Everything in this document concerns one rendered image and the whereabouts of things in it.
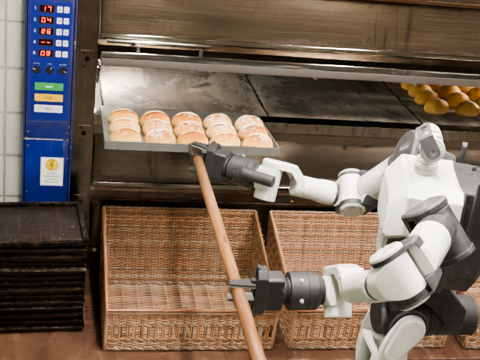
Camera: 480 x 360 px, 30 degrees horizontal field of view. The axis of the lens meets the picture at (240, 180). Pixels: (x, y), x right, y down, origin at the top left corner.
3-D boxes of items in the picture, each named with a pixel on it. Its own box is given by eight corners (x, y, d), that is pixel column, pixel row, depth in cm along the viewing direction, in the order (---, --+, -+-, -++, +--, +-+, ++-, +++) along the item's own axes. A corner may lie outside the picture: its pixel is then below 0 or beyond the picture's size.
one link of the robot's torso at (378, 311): (457, 318, 259) (471, 266, 252) (475, 345, 247) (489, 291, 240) (365, 318, 253) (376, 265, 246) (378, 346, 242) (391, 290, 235)
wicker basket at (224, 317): (96, 271, 323) (100, 203, 311) (248, 273, 334) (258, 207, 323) (100, 353, 279) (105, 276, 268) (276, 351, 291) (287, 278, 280)
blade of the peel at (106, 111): (278, 156, 285) (280, 148, 283) (104, 148, 273) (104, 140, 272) (258, 114, 316) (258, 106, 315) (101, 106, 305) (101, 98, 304)
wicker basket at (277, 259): (256, 273, 335) (266, 208, 323) (398, 274, 347) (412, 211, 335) (286, 351, 292) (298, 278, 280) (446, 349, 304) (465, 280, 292)
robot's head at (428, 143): (446, 145, 228) (433, 120, 225) (450, 158, 220) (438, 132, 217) (422, 155, 229) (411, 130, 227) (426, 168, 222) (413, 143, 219)
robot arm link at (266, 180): (253, 157, 271) (288, 167, 267) (244, 191, 272) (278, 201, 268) (240, 156, 260) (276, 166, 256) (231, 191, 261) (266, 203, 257)
